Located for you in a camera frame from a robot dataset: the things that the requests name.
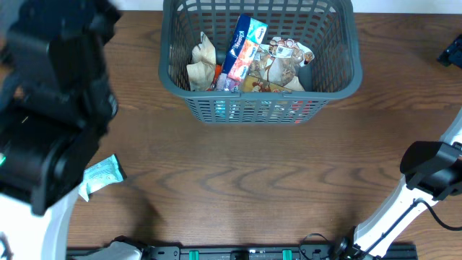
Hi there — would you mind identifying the dried mushroom bag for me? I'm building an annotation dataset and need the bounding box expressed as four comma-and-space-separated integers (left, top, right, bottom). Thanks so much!
248, 44, 272, 79
260, 37, 315, 92
186, 32, 217, 92

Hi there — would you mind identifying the Kleenex tissue multipack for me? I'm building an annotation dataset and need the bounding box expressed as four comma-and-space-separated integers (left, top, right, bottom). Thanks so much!
215, 14, 268, 92

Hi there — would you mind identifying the San Remo spaghetti packet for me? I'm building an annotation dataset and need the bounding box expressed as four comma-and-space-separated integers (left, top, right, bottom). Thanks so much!
206, 64, 295, 93

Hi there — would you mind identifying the small teal white packet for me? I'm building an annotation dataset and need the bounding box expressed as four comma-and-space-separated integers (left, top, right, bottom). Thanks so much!
79, 154, 126, 202

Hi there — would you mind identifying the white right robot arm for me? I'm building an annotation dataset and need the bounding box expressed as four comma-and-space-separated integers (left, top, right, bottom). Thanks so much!
329, 113, 461, 259

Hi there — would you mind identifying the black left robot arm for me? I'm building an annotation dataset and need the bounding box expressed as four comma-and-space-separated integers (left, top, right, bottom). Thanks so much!
1, 0, 121, 259

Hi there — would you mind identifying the grey plastic basket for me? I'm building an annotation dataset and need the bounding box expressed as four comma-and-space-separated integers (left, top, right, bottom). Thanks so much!
159, 0, 362, 125

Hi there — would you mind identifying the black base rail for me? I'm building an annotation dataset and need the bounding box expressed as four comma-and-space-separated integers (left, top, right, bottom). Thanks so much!
66, 243, 419, 260

